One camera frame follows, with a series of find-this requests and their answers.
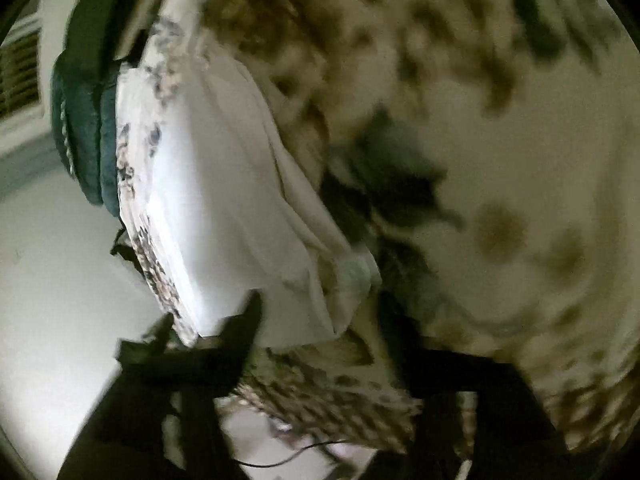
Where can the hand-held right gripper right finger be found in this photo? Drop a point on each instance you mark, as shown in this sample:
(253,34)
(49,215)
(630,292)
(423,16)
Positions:
(440,375)

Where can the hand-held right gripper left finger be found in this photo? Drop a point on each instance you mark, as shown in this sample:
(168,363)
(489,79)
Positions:
(235,340)

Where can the white t-shirt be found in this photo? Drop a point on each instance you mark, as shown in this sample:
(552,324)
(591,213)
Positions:
(225,200)

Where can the floral bed sheet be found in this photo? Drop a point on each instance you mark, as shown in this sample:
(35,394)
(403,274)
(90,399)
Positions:
(500,135)

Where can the dark green quilt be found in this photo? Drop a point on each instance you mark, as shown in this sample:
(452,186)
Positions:
(85,135)

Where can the barred window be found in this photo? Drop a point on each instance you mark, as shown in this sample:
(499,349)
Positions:
(20,75)

